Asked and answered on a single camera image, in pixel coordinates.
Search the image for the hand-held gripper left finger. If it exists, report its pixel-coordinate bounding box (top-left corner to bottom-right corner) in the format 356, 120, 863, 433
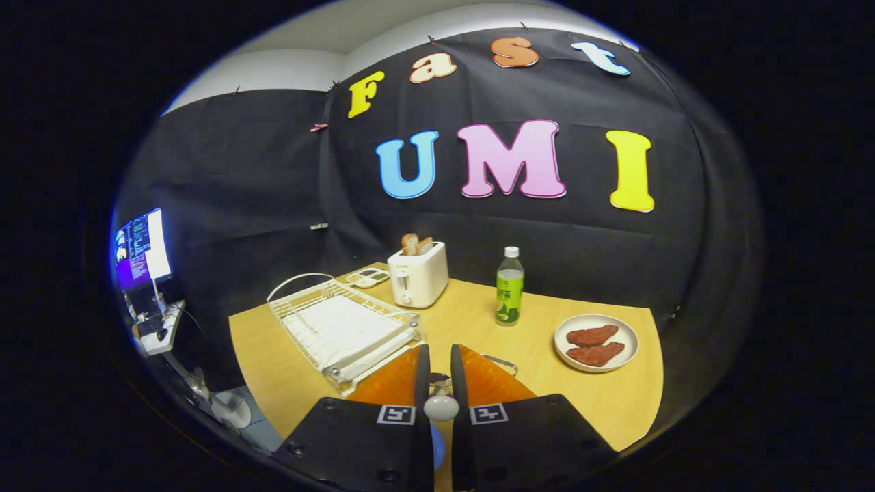
273, 344, 435, 492

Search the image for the white toaster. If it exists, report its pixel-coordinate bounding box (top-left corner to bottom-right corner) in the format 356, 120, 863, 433
387, 241, 450, 309

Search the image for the green tea bottle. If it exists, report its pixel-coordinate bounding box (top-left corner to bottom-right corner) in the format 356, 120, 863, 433
495, 246, 526, 327

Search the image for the white wire dish rack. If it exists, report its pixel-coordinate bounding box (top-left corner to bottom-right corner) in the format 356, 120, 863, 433
266, 273, 425, 397

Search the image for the white plate with meat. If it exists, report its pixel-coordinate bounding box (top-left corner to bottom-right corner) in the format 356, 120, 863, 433
554, 314, 640, 374

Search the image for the metal wire basket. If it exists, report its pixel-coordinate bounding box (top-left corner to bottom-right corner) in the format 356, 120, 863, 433
429, 354, 518, 380

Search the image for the white ribbed drip tray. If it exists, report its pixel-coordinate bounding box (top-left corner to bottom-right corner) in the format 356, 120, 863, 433
284, 295, 419, 383

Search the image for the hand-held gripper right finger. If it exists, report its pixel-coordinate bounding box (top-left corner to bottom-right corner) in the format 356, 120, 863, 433
450, 344, 619, 491

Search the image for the white spoon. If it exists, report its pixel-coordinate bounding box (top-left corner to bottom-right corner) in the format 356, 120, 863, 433
423, 372, 460, 422

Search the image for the red meat piece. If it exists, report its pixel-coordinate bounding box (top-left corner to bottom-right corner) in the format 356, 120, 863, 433
566, 342, 625, 368
566, 325, 619, 348

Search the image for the black backdrop cloth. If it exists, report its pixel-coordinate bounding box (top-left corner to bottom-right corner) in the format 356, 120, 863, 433
113, 27, 763, 438

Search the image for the divided seasoning tray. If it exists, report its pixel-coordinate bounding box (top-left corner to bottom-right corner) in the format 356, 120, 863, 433
345, 267, 391, 290

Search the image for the computer monitor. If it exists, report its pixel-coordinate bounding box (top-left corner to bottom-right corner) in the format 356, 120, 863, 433
113, 207, 173, 291

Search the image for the white round stand base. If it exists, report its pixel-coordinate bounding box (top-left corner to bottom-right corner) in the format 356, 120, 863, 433
208, 391, 254, 431

